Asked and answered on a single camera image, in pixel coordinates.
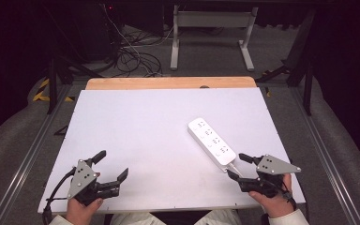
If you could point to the black computer tower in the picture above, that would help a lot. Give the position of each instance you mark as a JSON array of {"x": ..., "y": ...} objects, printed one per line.
[{"x": 90, "y": 29}]

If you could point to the black metal stand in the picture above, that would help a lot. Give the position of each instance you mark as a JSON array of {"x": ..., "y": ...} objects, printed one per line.
[
  {"x": 300, "y": 68},
  {"x": 56, "y": 81}
]

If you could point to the person's left hand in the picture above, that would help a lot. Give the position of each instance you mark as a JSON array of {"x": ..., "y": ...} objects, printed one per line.
[{"x": 81, "y": 210}]

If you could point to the white board sheet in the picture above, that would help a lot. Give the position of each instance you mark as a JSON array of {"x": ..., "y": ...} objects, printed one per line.
[{"x": 156, "y": 140}]

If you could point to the person's right hand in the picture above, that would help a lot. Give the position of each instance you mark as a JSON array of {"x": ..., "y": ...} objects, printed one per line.
[{"x": 273, "y": 204}]

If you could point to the wooden table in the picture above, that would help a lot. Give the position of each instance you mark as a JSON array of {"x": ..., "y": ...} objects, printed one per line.
[{"x": 168, "y": 83}]

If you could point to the aluminium floor rail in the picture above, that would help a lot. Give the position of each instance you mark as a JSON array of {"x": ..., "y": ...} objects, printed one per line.
[
  {"x": 25, "y": 162},
  {"x": 322, "y": 156}
]

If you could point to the white power strip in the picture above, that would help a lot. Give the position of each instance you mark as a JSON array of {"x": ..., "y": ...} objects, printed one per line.
[{"x": 211, "y": 143}]

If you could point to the person's legs in white pants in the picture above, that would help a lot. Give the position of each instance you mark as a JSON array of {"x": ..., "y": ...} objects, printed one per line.
[{"x": 175, "y": 218}]

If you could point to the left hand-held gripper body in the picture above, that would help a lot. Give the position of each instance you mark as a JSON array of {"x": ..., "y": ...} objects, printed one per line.
[{"x": 81, "y": 179}]

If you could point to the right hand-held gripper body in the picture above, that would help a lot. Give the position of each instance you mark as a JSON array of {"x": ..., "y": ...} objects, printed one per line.
[{"x": 273, "y": 166}]

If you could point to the white metal desk frame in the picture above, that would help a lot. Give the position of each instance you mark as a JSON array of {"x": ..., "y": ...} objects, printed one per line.
[{"x": 211, "y": 23}]

